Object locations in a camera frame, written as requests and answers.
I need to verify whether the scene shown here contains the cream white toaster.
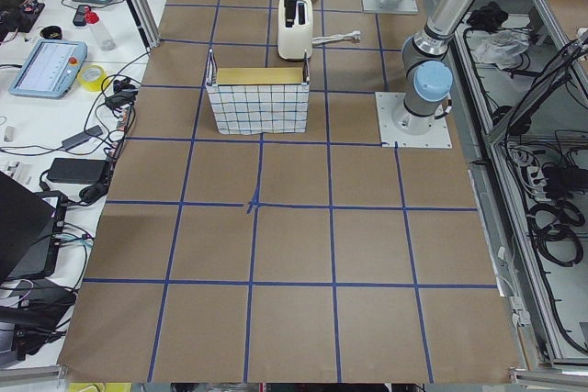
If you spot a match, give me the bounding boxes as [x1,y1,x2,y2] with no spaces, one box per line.
[277,0,313,61]

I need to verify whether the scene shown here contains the light wooden board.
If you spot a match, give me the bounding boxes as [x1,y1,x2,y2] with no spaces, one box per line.
[216,67,307,85]

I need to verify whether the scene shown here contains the clear bottle red cap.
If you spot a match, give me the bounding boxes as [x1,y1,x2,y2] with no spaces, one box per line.
[85,9,117,51]

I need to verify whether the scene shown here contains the yellow tape roll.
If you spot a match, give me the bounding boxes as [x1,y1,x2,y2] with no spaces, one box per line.
[76,64,107,92]

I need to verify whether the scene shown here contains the crumpled white cloth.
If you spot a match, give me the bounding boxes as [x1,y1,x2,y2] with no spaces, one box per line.
[472,30,530,69]

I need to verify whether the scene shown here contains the small black bowl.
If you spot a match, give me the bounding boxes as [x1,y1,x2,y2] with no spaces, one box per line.
[40,26,62,40]

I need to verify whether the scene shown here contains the near blue teach pendant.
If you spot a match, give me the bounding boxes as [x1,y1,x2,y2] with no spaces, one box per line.
[8,39,87,99]

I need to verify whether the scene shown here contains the grey usb hub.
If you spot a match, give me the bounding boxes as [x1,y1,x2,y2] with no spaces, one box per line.
[62,125,103,151]

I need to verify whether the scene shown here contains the black power adapter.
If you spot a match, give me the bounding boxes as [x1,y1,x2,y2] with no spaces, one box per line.
[47,158,107,185]

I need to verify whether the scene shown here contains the black laptop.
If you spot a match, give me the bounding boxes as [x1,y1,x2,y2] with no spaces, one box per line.
[1,174,66,282]

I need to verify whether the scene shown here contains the white toaster power cable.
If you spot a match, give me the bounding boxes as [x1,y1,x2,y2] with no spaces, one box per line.
[311,30,363,46]

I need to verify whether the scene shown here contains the wire basket with checkered cloth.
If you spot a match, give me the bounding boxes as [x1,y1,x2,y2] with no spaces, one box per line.
[206,50,311,135]

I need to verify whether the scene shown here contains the black cable coils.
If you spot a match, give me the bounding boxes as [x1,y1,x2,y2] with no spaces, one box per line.
[526,198,585,269]

